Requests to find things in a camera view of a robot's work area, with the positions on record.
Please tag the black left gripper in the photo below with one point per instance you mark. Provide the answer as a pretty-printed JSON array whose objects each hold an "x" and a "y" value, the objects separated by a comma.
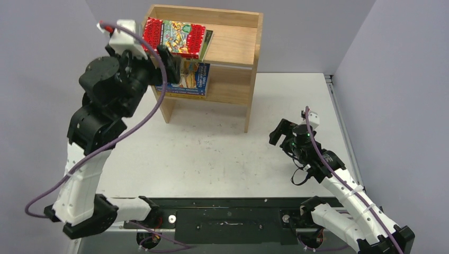
[{"x": 172, "y": 64}]

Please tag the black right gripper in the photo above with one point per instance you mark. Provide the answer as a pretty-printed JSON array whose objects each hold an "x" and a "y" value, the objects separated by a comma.
[{"x": 285, "y": 133}]

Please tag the blue 91-storey treehouse book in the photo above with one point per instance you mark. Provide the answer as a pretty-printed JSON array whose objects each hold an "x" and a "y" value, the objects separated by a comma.
[{"x": 194, "y": 79}]

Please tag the red treehouse book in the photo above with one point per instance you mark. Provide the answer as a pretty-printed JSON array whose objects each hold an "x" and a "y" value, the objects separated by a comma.
[{"x": 181, "y": 38}]

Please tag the animal farm book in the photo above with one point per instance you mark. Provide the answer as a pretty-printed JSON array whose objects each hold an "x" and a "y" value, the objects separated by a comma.
[{"x": 207, "y": 39}]

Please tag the yellow 130-storey treehouse book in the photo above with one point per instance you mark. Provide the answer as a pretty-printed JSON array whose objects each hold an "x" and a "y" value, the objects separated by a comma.
[{"x": 184, "y": 96}]

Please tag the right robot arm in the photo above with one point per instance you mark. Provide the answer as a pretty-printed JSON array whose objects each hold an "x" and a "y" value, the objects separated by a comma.
[{"x": 365, "y": 228}]

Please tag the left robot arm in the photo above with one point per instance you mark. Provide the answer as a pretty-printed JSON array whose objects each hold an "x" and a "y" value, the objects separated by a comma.
[{"x": 114, "y": 87}]

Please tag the wooden shelf unit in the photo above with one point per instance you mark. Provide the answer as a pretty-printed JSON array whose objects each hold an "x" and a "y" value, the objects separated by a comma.
[{"x": 233, "y": 52}]

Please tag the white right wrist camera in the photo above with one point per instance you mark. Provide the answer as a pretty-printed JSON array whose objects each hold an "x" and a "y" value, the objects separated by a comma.
[{"x": 313, "y": 118}]

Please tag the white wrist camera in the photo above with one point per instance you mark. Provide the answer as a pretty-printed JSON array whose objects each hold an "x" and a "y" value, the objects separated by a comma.
[
  {"x": 313, "y": 118},
  {"x": 121, "y": 41}
]

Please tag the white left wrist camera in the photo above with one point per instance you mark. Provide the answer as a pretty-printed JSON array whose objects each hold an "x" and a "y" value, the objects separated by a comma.
[{"x": 121, "y": 41}]

